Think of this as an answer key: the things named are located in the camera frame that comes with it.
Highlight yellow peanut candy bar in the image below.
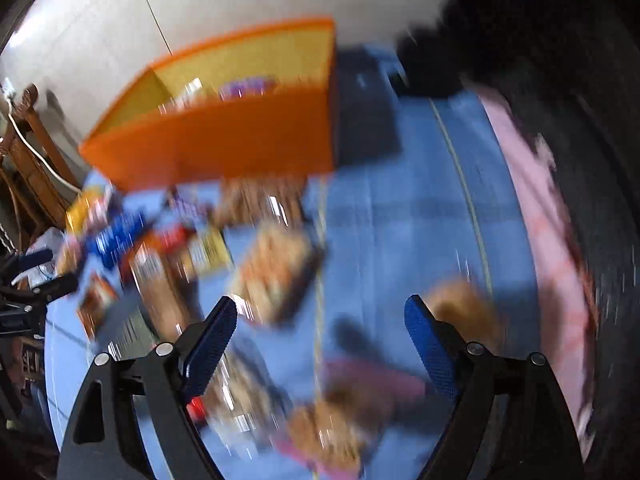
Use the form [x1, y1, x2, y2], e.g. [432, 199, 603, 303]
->
[182, 228, 232, 281]

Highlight pink cloth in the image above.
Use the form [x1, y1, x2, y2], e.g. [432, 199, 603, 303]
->
[474, 87, 596, 456]

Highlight white cable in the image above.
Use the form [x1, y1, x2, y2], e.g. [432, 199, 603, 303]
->
[2, 79, 84, 196]

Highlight blue checked tablecloth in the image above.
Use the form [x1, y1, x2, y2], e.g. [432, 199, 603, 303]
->
[44, 50, 541, 479]

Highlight dark chocolate bar wrapper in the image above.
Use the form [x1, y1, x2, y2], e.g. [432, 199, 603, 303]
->
[165, 186, 213, 226]

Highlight red snack bar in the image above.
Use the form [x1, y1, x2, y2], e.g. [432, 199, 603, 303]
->
[148, 223, 195, 256]

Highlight brown peanut snack bag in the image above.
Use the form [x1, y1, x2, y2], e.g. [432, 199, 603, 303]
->
[209, 177, 307, 229]

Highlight clear bread package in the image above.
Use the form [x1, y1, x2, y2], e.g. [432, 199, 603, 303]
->
[422, 278, 506, 354]

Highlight orange cardboard box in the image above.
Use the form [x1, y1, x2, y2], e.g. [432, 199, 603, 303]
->
[79, 16, 337, 192]

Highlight orange small snack packet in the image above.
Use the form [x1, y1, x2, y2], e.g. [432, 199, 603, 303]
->
[76, 272, 119, 341]

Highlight orange cracker pack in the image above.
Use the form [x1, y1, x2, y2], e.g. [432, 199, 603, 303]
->
[129, 244, 191, 342]

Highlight wooden chair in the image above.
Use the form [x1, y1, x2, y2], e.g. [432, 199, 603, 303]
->
[1, 84, 79, 249]

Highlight blue snack packet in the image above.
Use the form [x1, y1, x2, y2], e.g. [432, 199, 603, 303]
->
[85, 211, 146, 270]

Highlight peanut cookie bag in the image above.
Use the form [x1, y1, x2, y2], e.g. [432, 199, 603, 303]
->
[209, 339, 432, 480]

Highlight rice cracker snack pack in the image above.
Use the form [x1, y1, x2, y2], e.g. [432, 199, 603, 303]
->
[227, 222, 321, 326]

